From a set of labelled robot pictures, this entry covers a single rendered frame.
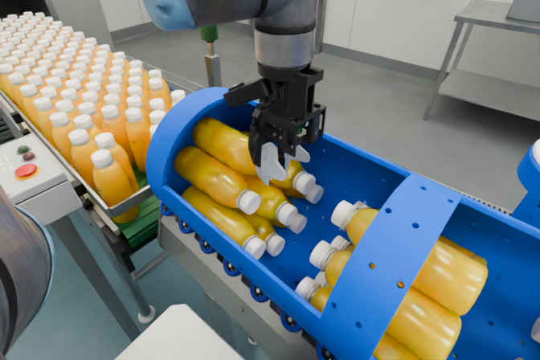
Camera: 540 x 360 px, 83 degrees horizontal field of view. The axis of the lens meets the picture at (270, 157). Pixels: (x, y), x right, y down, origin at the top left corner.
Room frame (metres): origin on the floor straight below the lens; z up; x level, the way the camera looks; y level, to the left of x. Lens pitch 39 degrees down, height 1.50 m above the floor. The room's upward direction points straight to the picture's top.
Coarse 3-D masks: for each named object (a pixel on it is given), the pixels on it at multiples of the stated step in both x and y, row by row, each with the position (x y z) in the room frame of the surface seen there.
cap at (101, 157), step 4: (96, 152) 0.53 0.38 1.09; (100, 152) 0.53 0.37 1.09; (104, 152) 0.53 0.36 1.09; (108, 152) 0.53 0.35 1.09; (92, 156) 0.52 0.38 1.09; (96, 156) 0.52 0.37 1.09; (100, 156) 0.52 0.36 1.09; (104, 156) 0.52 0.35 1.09; (108, 156) 0.52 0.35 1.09; (92, 160) 0.50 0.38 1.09; (96, 160) 0.50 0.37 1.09; (100, 160) 0.50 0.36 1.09; (104, 160) 0.51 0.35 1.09; (108, 160) 0.51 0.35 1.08; (96, 164) 0.50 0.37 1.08; (100, 164) 0.50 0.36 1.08; (104, 164) 0.51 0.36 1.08
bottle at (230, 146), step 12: (204, 120) 0.52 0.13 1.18; (216, 120) 0.53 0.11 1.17; (204, 132) 0.49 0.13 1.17; (216, 132) 0.48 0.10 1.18; (228, 132) 0.48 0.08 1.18; (240, 132) 0.49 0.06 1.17; (204, 144) 0.48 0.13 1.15; (216, 144) 0.46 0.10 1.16; (228, 144) 0.45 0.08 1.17; (240, 144) 0.44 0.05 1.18; (216, 156) 0.46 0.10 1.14; (228, 156) 0.43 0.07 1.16; (240, 156) 0.42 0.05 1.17; (240, 168) 0.41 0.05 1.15; (252, 168) 0.41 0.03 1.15
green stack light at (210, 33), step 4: (200, 28) 1.06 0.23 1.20; (204, 28) 1.06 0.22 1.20; (208, 28) 1.06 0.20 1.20; (212, 28) 1.06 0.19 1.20; (216, 28) 1.07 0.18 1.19; (200, 32) 1.07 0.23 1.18; (204, 32) 1.06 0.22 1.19; (208, 32) 1.06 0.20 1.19; (212, 32) 1.06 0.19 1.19; (216, 32) 1.07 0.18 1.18; (200, 36) 1.07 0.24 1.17; (204, 36) 1.06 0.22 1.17; (208, 36) 1.06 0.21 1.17; (212, 36) 1.06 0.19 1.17; (216, 36) 1.07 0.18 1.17; (204, 40) 1.06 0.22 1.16; (208, 40) 1.05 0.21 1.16; (212, 40) 1.06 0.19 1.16
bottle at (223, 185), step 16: (176, 160) 0.47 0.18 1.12; (192, 160) 0.45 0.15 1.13; (208, 160) 0.45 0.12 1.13; (192, 176) 0.43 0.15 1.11; (208, 176) 0.41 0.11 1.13; (224, 176) 0.40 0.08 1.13; (240, 176) 0.41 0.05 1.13; (208, 192) 0.39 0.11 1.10; (224, 192) 0.38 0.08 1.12; (240, 192) 0.38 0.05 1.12
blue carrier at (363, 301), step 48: (192, 96) 0.52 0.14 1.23; (192, 144) 0.51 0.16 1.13; (336, 144) 0.39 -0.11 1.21; (336, 192) 0.45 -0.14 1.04; (384, 192) 0.40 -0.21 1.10; (432, 192) 0.27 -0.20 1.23; (288, 240) 0.40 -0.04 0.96; (384, 240) 0.21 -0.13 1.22; (432, 240) 0.20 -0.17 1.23; (480, 240) 0.29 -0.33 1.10; (528, 240) 0.25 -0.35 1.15; (288, 288) 0.21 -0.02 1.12; (336, 288) 0.18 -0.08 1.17; (384, 288) 0.17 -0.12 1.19; (528, 288) 0.24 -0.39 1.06; (336, 336) 0.15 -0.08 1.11; (480, 336) 0.20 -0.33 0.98; (528, 336) 0.19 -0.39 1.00
